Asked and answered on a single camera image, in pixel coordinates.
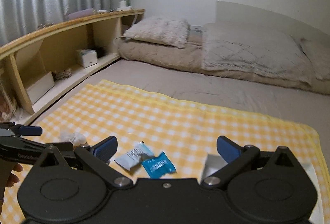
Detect grey white sachet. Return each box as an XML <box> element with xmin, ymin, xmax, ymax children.
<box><xmin>114</xmin><ymin>141</ymin><xmax>154</xmax><ymax>171</ymax></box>

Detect white box on shelf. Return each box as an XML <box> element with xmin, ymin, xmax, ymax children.
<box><xmin>24</xmin><ymin>72</ymin><xmax>55</xmax><ymax>104</ymax></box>

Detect large grey quilted pillow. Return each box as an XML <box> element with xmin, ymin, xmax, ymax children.
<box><xmin>201</xmin><ymin>21</ymin><xmax>313</xmax><ymax>86</ymax></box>

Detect white shallow box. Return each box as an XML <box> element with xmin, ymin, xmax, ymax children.
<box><xmin>201</xmin><ymin>153</ymin><xmax>324</xmax><ymax>224</ymax></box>

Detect yellow checkered cloth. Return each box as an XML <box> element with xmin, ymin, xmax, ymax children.
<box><xmin>0</xmin><ymin>79</ymin><xmax>330</xmax><ymax>224</ymax></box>

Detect white headboard panel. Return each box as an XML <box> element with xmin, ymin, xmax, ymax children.
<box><xmin>216</xmin><ymin>1</ymin><xmax>329</xmax><ymax>44</ymax></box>

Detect tissue box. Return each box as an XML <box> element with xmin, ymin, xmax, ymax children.
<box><xmin>76</xmin><ymin>49</ymin><xmax>98</xmax><ymax>68</ymax></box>

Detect beige folded quilt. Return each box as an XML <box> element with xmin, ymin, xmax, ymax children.
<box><xmin>118</xmin><ymin>36</ymin><xmax>329</xmax><ymax>95</ymax></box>

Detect doll in clear case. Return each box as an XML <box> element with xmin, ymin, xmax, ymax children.
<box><xmin>0</xmin><ymin>68</ymin><xmax>18</xmax><ymax>123</ymax></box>

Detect white cable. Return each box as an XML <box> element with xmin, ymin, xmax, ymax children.
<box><xmin>113</xmin><ymin>16</ymin><xmax>140</xmax><ymax>44</ymax></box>

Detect blue sachet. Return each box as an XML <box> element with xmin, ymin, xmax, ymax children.
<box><xmin>141</xmin><ymin>152</ymin><xmax>176</xmax><ymax>179</ymax></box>

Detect grey bed sheet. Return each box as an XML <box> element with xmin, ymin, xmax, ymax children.
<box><xmin>86</xmin><ymin>60</ymin><xmax>329</xmax><ymax>146</ymax></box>

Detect wooden shelf unit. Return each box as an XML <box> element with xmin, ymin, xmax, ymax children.
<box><xmin>1</xmin><ymin>9</ymin><xmax>145</xmax><ymax>124</ymax></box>

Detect fluffy beige pillow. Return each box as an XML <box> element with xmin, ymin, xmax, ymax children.
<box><xmin>123</xmin><ymin>17</ymin><xmax>190</xmax><ymax>49</ymax></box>

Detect white mesh pouch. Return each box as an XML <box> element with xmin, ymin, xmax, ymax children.
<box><xmin>59</xmin><ymin>130</ymin><xmax>88</xmax><ymax>147</ymax></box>

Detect person left hand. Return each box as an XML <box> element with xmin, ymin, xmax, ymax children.
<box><xmin>1</xmin><ymin>159</ymin><xmax>23</xmax><ymax>212</ymax></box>

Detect pink book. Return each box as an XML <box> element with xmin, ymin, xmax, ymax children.
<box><xmin>65</xmin><ymin>8</ymin><xmax>95</xmax><ymax>21</ymax></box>

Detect right grey quilted pillow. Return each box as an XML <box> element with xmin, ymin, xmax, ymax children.
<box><xmin>299</xmin><ymin>38</ymin><xmax>330</xmax><ymax>81</ymax></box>

